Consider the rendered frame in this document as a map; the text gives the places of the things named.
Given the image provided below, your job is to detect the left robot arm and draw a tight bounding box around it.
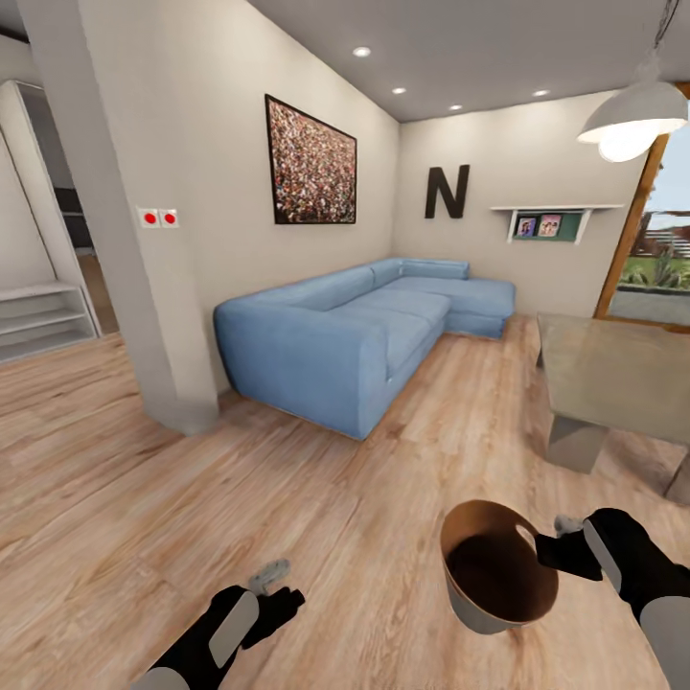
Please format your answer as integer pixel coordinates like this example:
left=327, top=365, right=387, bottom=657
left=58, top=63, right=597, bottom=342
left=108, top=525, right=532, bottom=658
left=129, top=559, right=306, bottom=690

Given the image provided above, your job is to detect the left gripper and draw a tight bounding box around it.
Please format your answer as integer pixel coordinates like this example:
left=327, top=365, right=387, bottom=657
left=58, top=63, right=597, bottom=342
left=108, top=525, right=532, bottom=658
left=242, top=586, right=306, bottom=650

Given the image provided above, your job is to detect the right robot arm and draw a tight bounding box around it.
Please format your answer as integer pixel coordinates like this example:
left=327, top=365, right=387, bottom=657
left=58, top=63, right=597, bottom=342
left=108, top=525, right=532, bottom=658
left=534, top=507, right=690, bottom=690

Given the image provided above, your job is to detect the trash can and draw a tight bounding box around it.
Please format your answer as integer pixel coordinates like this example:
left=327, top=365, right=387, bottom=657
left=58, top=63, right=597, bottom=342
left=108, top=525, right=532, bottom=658
left=440, top=499, right=560, bottom=635

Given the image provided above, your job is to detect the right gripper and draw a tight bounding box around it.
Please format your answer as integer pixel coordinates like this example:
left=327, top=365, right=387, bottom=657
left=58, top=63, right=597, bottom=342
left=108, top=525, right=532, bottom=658
left=534, top=534, right=603, bottom=582

